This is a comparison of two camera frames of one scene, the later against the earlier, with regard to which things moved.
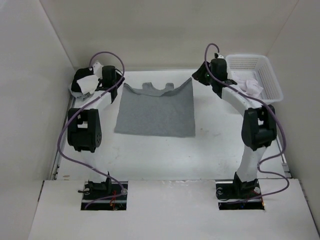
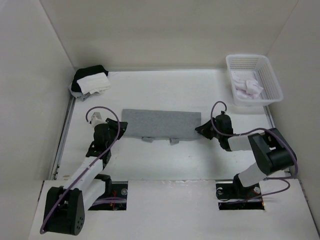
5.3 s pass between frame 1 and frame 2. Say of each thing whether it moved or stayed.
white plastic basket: stayed
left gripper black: moved
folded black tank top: stayed
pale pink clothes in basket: stayed
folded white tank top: stayed
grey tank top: moved
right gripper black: moved
